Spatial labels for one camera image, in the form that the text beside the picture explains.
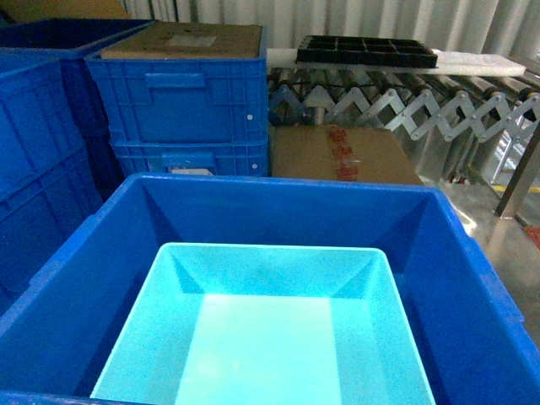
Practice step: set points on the white foam board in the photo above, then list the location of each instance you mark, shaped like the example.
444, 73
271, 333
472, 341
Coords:
442, 63

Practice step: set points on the lower stacked blue crate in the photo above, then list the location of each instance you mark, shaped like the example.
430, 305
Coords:
219, 159

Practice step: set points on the black compartment tray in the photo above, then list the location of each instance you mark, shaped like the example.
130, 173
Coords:
368, 51

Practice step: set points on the dark blue rear crate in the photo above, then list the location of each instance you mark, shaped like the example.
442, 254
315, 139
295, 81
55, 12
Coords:
70, 41

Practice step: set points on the brown cardboard box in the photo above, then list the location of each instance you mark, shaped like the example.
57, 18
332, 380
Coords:
334, 153

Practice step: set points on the blue crate lower left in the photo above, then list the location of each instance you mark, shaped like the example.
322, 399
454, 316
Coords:
39, 216

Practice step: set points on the teal plastic tray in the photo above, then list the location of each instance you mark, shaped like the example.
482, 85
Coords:
252, 324

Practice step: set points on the blue crate far left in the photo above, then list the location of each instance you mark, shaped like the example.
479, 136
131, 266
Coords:
37, 126

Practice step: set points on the blue crate with cardboard lid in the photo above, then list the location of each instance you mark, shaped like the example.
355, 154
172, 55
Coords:
184, 101

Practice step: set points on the brown cardboard sheet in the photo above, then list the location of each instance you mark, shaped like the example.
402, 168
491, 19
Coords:
172, 41

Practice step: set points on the large blue plastic crate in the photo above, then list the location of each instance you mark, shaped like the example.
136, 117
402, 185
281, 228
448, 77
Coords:
57, 336

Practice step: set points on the expandable roller conveyor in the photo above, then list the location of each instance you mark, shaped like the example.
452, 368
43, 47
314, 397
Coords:
456, 129

